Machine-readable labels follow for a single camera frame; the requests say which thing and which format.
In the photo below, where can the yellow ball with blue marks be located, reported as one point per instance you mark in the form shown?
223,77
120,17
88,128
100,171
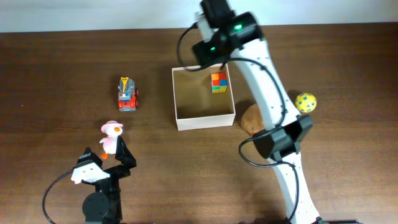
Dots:
305,102

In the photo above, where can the red grey toy truck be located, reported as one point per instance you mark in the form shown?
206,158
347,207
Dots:
127,95

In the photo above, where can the brown plush toy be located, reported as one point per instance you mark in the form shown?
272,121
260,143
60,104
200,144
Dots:
251,120

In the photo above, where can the pink white duck toy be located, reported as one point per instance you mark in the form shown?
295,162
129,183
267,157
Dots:
113,130

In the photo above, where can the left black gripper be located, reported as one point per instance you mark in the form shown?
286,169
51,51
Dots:
127,159

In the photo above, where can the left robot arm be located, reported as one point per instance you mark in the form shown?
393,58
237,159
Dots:
104,204

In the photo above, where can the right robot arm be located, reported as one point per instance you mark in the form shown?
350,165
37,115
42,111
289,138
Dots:
284,126

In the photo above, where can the white open cardboard box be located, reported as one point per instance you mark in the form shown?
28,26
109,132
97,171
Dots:
197,104

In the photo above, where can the colourful puzzle cube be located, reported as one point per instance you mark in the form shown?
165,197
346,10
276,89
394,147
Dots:
219,83

